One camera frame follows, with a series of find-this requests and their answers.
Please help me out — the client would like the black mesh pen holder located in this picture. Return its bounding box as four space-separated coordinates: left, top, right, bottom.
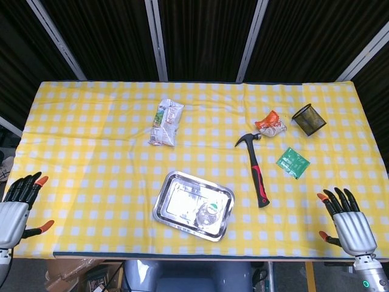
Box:
291 103 327 137

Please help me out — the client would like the crumpled orange white wrapper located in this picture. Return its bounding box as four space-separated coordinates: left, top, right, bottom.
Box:
254 110 288 138

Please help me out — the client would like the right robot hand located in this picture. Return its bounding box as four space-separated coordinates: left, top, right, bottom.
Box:
317 187 377 256

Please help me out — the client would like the green printed sachet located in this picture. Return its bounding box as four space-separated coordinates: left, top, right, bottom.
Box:
275 147 311 180

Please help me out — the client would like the white silver snack bag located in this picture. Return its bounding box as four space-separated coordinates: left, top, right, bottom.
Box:
148 98 185 147

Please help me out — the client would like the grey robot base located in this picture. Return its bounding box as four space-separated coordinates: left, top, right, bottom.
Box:
123 259 253 292

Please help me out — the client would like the yellow white checkered tablecloth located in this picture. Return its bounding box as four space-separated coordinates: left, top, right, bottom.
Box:
9 80 389 259

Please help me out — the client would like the stainless steel rectangular tray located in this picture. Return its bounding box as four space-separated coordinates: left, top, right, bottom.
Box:
152 170 236 243

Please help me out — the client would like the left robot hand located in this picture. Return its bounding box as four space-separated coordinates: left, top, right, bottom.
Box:
0 172 55 249

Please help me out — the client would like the brown cardboard box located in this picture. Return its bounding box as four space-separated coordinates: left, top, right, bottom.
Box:
44 258 122 292

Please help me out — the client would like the black red claw hammer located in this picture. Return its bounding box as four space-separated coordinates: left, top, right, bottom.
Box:
234 132 270 209

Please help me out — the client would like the clear plastic bottle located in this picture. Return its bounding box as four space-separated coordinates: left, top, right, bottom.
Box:
196 201 221 228

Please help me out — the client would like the white partition frame post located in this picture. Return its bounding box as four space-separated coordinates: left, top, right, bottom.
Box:
236 0 270 83
145 0 169 82
0 115 22 137
336 29 389 82
26 0 88 82

